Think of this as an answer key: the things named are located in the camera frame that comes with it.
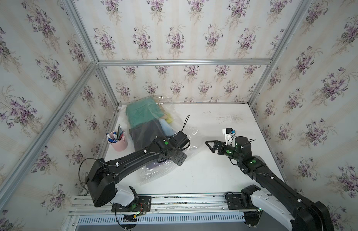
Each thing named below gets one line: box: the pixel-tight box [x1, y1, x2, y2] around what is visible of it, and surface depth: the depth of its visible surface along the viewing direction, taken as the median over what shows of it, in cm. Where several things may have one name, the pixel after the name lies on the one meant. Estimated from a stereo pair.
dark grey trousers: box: [128, 119, 167, 152], surface depth 92 cm
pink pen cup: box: [105, 123, 128, 152], surface depth 90 cm
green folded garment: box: [125, 96, 165, 129], surface depth 103 cm
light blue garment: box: [158, 118, 177, 137], surface depth 98 cm
